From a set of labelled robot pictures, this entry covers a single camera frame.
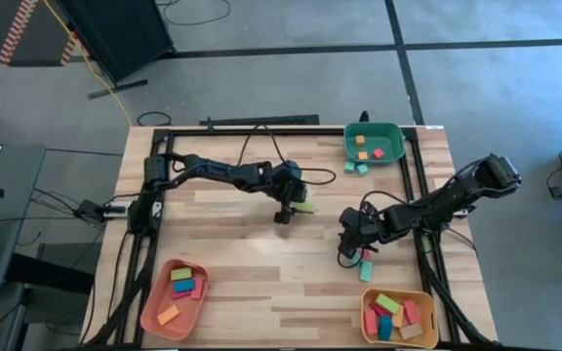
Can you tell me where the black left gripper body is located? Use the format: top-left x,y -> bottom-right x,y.
263,159 -> 309,209

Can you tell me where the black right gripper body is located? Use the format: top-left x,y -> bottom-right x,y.
338,207 -> 387,253

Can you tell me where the red wooden block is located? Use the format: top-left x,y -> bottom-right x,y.
363,308 -> 380,336
190,276 -> 206,301

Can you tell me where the tan wooden block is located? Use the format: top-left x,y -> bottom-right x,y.
398,322 -> 424,341

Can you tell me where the long black floor bar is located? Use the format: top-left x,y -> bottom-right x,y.
199,114 -> 320,127

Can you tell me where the yellow plastic bin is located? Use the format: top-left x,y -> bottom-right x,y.
360,286 -> 440,350

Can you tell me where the green plastic bin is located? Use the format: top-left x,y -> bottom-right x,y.
342,121 -> 407,166

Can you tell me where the salmon orange plastic bin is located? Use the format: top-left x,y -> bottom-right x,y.
139,257 -> 210,342

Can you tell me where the large black partition panel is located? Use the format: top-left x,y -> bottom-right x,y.
58,0 -> 176,100

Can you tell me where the dark grey desk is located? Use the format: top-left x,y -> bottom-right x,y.
0,143 -> 48,293

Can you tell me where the black mat with orange stripes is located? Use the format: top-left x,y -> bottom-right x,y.
0,0 -> 83,67

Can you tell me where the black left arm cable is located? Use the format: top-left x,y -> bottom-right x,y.
236,124 -> 339,186

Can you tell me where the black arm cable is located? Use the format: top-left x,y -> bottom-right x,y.
337,189 -> 409,269
236,124 -> 339,186

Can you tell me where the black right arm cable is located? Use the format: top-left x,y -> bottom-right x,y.
337,189 -> 409,269

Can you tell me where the black metal table frame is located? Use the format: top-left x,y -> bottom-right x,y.
85,125 -> 500,350

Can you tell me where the coiled black floor cable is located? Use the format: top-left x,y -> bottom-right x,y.
137,110 -> 174,128

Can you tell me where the yellow cable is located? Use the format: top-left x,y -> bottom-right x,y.
41,0 -> 134,129

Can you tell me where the thin black floor cable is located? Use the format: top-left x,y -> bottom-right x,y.
156,0 -> 232,27

